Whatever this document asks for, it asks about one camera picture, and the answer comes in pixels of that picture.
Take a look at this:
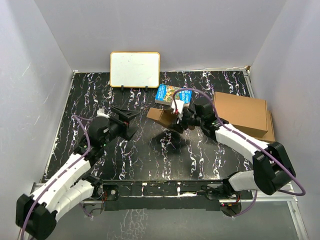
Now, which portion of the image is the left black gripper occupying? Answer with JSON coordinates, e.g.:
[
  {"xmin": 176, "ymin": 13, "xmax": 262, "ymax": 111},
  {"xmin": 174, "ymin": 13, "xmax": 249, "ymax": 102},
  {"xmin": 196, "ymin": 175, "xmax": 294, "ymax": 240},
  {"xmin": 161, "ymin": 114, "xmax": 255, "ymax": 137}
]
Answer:
[{"xmin": 101, "ymin": 107, "xmax": 141, "ymax": 147}]

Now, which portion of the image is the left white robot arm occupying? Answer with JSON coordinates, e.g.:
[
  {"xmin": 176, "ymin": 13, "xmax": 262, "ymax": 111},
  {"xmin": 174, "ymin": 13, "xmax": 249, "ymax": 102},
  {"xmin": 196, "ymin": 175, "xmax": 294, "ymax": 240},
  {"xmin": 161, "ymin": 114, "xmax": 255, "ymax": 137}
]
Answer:
[{"xmin": 15, "ymin": 106, "xmax": 140, "ymax": 240}]

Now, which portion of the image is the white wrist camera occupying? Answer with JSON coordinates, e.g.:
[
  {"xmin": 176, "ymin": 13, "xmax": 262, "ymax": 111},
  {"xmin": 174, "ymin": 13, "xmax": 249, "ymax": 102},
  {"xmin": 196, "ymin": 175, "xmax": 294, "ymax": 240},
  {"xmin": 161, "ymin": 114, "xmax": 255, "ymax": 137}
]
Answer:
[
  {"xmin": 171, "ymin": 100, "xmax": 185, "ymax": 123},
  {"xmin": 96, "ymin": 108, "xmax": 110, "ymax": 119}
]

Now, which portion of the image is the aluminium frame rail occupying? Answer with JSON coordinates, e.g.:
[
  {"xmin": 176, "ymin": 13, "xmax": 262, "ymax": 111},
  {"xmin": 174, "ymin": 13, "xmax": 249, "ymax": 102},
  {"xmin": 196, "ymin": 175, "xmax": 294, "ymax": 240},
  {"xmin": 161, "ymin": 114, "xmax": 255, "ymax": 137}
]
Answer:
[{"xmin": 17, "ymin": 182, "xmax": 310, "ymax": 240}]

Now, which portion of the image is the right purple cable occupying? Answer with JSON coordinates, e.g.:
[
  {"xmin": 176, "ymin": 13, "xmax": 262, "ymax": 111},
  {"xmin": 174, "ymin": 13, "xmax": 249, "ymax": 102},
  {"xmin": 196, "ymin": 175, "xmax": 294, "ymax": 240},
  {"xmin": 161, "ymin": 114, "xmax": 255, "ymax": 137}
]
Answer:
[{"xmin": 171, "ymin": 88, "xmax": 306, "ymax": 217}]

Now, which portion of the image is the blue illustrated book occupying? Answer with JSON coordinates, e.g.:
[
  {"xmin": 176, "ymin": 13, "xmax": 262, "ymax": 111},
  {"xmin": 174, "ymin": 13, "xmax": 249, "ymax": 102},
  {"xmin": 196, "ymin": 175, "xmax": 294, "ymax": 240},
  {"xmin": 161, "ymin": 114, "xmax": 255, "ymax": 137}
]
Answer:
[{"xmin": 155, "ymin": 84, "xmax": 192, "ymax": 106}]

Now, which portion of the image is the white board with wooden frame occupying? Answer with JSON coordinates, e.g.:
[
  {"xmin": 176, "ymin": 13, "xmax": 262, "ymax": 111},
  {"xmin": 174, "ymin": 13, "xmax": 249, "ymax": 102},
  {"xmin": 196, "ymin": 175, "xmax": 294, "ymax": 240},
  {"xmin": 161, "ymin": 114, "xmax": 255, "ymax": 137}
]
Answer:
[{"xmin": 109, "ymin": 51, "xmax": 161, "ymax": 89}]

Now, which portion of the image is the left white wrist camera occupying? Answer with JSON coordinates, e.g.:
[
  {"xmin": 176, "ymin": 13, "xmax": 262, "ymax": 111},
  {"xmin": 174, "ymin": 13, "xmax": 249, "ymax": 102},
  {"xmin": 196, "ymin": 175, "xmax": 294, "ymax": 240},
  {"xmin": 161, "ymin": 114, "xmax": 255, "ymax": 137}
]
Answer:
[{"xmin": 96, "ymin": 108, "xmax": 110, "ymax": 119}]

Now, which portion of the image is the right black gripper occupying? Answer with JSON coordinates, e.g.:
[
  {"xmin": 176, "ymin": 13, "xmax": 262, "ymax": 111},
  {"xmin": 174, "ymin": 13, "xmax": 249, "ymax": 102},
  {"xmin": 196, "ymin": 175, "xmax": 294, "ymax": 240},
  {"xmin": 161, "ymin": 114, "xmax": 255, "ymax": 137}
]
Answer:
[{"xmin": 168, "ymin": 109, "xmax": 204, "ymax": 133}]

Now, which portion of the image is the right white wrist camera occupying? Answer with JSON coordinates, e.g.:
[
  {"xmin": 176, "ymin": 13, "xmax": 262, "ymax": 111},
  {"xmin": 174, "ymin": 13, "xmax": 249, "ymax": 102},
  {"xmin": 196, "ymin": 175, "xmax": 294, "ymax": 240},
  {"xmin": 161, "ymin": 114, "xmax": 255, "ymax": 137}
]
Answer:
[{"xmin": 171, "ymin": 100, "xmax": 185, "ymax": 123}]

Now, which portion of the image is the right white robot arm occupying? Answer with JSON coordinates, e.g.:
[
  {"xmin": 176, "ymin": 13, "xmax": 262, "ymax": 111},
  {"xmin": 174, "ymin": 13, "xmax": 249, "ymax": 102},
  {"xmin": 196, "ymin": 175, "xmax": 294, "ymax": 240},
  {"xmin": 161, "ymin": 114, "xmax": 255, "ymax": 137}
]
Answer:
[{"xmin": 170, "ymin": 100, "xmax": 296, "ymax": 199}]

